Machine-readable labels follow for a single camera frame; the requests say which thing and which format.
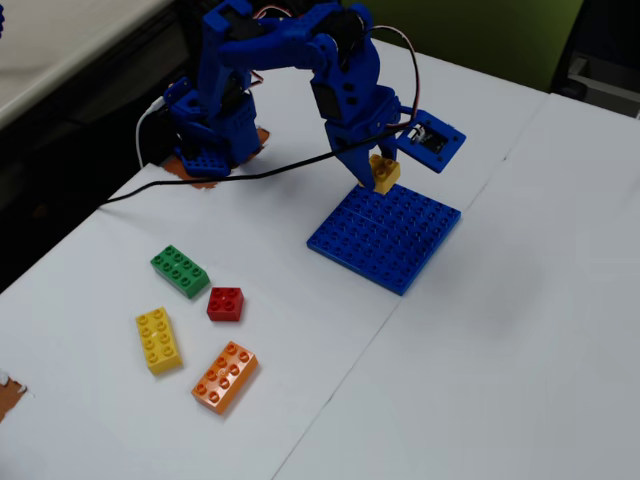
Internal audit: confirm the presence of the brown torn tape patch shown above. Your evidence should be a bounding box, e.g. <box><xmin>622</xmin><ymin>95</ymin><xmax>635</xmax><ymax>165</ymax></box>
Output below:
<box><xmin>0</xmin><ymin>370</ymin><xmax>27</xmax><ymax>424</ymax></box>

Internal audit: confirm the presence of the green 2x4 building block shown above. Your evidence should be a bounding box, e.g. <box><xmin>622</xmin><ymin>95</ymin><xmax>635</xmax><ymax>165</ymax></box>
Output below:
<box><xmin>150</xmin><ymin>244</ymin><xmax>211</xmax><ymax>300</ymax></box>

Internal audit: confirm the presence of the yellow 2x2 building block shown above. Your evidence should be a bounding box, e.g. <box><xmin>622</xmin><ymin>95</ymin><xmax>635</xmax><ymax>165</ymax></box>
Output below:
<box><xmin>368</xmin><ymin>153</ymin><xmax>402</xmax><ymax>196</ymax></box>

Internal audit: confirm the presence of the brown tape patch under base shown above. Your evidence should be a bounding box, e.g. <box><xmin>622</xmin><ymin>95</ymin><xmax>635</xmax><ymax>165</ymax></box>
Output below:
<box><xmin>162</xmin><ymin>127</ymin><xmax>272</xmax><ymax>191</ymax></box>

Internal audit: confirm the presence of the white side table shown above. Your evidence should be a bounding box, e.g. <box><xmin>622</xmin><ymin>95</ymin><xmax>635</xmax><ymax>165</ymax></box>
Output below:
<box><xmin>0</xmin><ymin>0</ymin><xmax>177</xmax><ymax>129</ymax></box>

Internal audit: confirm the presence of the orange 2x4 building block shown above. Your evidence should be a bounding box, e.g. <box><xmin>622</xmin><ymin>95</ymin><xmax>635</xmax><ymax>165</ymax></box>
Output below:
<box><xmin>191</xmin><ymin>340</ymin><xmax>260</xmax><ymax>416</ymax></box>

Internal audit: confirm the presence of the white power cable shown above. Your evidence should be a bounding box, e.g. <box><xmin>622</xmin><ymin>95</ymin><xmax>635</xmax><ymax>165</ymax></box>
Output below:
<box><xmin>135</xmin><ymin>97</ymin><xmax>167</xmax><ymax>169</ymax></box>

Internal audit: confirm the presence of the blue 8x8 stud baseplate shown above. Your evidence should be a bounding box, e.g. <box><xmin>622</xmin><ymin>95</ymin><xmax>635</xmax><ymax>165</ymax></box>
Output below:
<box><xmin>305</xmin><ymin>182</ymin><xmax>463</xmax><ymax>297</ymax></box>

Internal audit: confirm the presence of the green partition panel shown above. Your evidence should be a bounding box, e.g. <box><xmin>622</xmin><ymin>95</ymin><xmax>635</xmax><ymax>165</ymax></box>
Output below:
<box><xmin>342</xmin><ymin>0</ymin><xmax>585</xmax><ymax>94</ymax></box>

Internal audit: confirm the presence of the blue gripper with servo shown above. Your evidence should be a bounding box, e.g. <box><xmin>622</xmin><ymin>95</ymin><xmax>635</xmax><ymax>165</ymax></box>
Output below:
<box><xmin>309</xmin><ymin>69</ymin><xmax>402</xmax><ymax>193</ymax></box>

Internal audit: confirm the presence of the yellow 2x4 building block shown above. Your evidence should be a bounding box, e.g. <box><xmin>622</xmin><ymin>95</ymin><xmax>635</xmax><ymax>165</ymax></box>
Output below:
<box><xmin>135</xmin><ymin>306</ymin><xmax>184</xmax><ymax>376</ymax></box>

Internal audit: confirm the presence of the red 2x2 building block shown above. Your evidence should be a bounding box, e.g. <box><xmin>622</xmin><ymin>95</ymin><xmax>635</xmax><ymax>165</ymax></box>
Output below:
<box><xmin>206</xmin><ymin>286</ymin><xmax>246</xmax><ymax>323</ymax></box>

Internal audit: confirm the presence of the black camera cable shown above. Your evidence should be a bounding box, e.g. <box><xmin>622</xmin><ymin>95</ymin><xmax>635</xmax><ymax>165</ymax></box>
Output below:
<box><xmin>99</xmin><ymin>128</ymin><xmax>404</xmax><ymax>206</ymax></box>

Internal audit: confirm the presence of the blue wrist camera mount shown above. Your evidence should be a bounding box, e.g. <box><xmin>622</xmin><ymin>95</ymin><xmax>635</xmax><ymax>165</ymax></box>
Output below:
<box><xmin>393</xmin><ymin>108</ymin><xmax>468</xmax><ymax>175</ymax></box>

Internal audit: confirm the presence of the red white servo wire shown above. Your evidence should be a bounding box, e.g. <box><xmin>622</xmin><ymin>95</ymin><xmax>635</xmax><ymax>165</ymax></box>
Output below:
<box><xmin>369</xmin><ymin>23</ymin><xmax>426</xmax><ymax>132</ymax></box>

